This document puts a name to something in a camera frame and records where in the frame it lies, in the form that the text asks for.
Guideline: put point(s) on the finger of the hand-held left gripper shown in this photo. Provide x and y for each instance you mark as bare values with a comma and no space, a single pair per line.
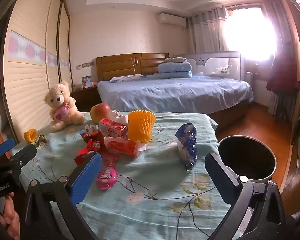
5,147
25,153

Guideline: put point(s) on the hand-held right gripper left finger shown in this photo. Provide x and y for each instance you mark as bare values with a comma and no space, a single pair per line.
86,177

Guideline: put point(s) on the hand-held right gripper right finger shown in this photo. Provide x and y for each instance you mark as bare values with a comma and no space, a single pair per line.
220,175

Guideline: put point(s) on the pink drink pouch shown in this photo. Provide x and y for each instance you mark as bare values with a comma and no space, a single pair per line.
107,177

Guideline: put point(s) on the black bin with white rim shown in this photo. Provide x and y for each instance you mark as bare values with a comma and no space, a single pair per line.
245,155

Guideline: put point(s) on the blue snack bag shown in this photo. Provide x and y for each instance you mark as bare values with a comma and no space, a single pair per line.
187,145

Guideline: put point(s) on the red and white snack wrapper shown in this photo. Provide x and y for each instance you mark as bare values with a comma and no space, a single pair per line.
122,147

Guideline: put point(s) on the yellow foam fruit net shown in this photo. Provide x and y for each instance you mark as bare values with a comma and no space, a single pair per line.
140,127

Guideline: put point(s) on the person's left hand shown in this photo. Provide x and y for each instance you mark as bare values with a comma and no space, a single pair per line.
10,217

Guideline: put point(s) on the shiny foil wrapper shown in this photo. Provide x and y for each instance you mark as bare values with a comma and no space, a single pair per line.
41,140

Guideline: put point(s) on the red and white milk carton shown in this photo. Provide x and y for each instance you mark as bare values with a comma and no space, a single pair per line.
112,130

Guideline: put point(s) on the cream teddy bear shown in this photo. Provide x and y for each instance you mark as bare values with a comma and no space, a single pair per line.
61,107

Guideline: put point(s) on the red apple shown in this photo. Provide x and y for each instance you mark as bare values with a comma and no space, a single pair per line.
100,111

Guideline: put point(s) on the white packet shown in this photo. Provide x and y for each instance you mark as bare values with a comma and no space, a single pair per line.
117,115

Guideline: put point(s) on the floral green tablecloth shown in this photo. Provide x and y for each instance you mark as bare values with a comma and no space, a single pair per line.
152,200

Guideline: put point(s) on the dark wooden nightstand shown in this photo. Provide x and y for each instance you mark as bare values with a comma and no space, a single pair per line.
83,98

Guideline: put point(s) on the cream sliding wardrobe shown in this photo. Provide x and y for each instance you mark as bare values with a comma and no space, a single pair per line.
32,67

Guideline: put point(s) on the bed with blue sheet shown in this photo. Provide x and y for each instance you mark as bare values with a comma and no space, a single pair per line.
175,92

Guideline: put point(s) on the small blue printed cloth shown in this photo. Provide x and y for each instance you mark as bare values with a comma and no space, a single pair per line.
127,78

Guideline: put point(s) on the folded blue blanket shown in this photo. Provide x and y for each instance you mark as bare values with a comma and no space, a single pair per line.
175,70

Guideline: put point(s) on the wooden headboard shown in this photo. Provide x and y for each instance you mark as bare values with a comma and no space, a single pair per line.
125,66

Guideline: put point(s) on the hanging red garment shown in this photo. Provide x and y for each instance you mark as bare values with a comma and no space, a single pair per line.
282,75

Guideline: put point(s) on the grey curtain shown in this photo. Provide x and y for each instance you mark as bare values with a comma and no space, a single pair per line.
205,32

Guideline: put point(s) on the white air conditioner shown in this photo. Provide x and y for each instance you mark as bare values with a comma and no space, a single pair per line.
172,20

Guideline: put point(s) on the photo frame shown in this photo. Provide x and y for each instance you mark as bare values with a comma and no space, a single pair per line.
87,82

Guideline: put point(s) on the wall switch panel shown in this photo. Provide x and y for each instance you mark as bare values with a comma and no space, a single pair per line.
85,65

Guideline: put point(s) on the grey bed guard rail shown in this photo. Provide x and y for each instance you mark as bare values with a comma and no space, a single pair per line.
215,62

